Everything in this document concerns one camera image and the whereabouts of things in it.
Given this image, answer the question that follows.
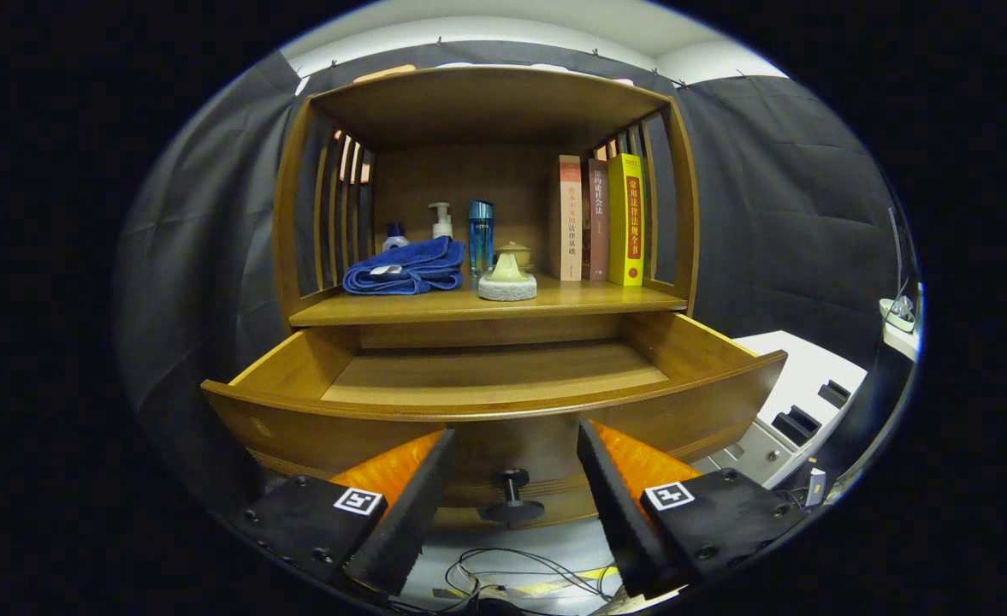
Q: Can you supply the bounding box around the white and orange book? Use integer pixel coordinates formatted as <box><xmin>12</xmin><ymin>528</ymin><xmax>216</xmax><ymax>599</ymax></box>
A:
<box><xmin>550</xmin><ymin>155</ymin><xmax>583</xmax><ymax>281</ymax></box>

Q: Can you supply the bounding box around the wooden countertop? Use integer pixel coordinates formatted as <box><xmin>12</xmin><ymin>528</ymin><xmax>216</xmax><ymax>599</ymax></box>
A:
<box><xmin>289</xmin><ymin>278</ymin><xmax>690</xmax><ymax>328</ymax></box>

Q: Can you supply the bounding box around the brown book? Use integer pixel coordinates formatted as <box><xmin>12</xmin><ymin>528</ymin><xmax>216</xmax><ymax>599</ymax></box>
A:
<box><xmin>580</xmin><ymin>158</ymin><xmax>611</xmax><ymax>281</ymax></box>

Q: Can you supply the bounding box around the pale green scrub brush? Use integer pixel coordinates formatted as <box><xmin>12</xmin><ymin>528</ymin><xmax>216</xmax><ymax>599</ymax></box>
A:
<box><xmin>477</xmin><ymin>252</ymin><xmax>538</xmax><ymax>302</ymax></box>

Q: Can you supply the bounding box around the wooden drawer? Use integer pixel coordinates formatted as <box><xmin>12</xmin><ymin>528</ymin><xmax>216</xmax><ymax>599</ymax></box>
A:
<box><xmin>201</xmin><ymin>311</ymin><xmax>788</xmax><ymax>527</ymax></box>

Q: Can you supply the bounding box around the white side cabinet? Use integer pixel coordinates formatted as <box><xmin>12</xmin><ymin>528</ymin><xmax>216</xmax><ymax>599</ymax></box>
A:
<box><xmin>691</xmin><ymin>331</ymin><xmax>870</xmax><ymax>489</ymax></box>

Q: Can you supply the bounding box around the black cable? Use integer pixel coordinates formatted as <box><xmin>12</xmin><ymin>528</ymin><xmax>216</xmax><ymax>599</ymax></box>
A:
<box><xmin>443</xmin><ymin>548</ymin><xmax>615</xmax><ymax>608</ymax></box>

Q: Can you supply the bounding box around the yellow book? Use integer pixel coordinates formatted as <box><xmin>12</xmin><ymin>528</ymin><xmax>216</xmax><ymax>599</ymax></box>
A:
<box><xmin>607</xmin><ymin>153</ymin><xmax>646</xmax><ymax>287</ymax></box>

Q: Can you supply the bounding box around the small white device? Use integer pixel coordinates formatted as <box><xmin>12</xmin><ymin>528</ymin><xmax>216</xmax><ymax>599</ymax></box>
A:
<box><xmin>878</xmin><ymin>295</ymin><xmax>919</xmax><ymax>335</ymax></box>

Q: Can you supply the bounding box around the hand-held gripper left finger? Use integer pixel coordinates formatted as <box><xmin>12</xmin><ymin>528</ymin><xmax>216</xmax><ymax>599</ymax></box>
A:
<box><xmin>229</xmin><ymin>428</ymin><xmax>459</xmax><ymax>600</ymax></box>

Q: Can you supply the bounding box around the wooden cabinet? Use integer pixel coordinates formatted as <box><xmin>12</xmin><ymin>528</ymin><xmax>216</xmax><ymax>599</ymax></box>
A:
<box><xmin>272</xmin><ymin>66</ymin><xmax>701</xmax><ymax>347</ymax></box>

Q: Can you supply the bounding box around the blue folded towel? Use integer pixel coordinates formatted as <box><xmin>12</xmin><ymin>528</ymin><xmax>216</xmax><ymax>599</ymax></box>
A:
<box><xmin>342</xmin><ymin>236</ymin><xmax>466</xmax><ymax>296</ymax></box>

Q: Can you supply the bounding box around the black backdrop cloth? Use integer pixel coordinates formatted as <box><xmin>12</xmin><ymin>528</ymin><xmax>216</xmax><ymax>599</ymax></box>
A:
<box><xmin>116</xmin><ymin>38</ymin><xmax>906</xmax><ymax>514</ymax></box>

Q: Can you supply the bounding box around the yellow floor tape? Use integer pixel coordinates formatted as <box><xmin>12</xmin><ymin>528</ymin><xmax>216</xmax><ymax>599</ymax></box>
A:
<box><xmin>516</xmin><ymin>567</ymin><xmax>619</xmax><ymax>597</ymax></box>

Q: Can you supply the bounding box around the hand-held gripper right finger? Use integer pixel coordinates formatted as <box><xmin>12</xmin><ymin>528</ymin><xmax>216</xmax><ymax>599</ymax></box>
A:
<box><xmin>577</xmin><ymin>418</ymin><xmax>808</xmax><ymax>600</ymax></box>

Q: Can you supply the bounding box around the tall clear blue bottle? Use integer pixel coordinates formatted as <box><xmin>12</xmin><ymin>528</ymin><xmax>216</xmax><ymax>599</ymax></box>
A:
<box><xmin>468</xmin><ymin>200</ymin><xmax>495</xmax><ymax>279</ymax></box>

